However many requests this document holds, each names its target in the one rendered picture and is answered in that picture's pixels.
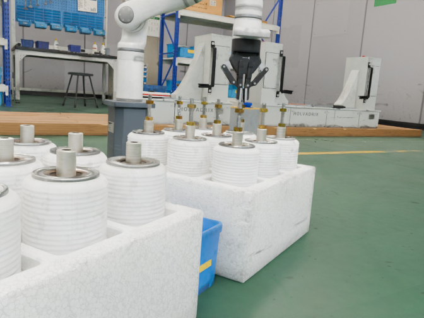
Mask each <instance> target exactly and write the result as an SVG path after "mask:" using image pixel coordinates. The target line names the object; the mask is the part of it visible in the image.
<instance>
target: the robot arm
mask: <svg viewBox="0 0 424 318"><path fill-rule="evenodd" d="M201 1H203V0H130V1H126V2H124V3H122V4H121V5H119V7H118V8H117V9H116V11H115V15H114V18H115V22H116V23H117V24H118V25H119V26H120V27H121V28H122V37H121V41H120V42H119V43H118V44H117V84H116V101H119V102H138V103H141V102H143V72H144V48H145V46H146V39H147V30H148V20H149V19H150V18H152V17H154V16H156V15H160V14H164V13H170V12H174V11H179V10H182V9H186V8H188V7H190V6H192V5H194V4H196V3H199V2H201ZM262 7H263V0H235V19H234V24H233V34H232V52H231V56H230V58H229V61H228V62H226V63H225V64H222V65H221V69H222V71H223V72H224V74H225V76H226V77H227V79H228V80H229V82H230V84H231V85H235V86H236V87H237V92H236V100H238V102H242V92H243V100H244V103H246V102H247V100H249V89H250V87H252V86H256V85H257V84H258V82H260V80H261V79H262V78H263V76H264V75H265V74H266V73H267V72H268V71H269V68H267V67H265V66H264V65H263V64H261V58H260V51H261V39H262V38H270V33H271V32H270V31H269V29H262ZM230 65H231V66H232V68H233V70H234V71H235V72H236V74H237V80H235V79H234V77H233V76H232V74H231V72H230V71H229V70H230ZM258 67H259V69H258V72H259V73H258V75H257V76H256V77H255V78H254V79H253V80H252V81H251V78H252V74H253V73H254V72H255V70H256V69H257V68H258ZM243 74H245V81H244V88H242V86H243ZM250 81H251V82H250Z"/></svg>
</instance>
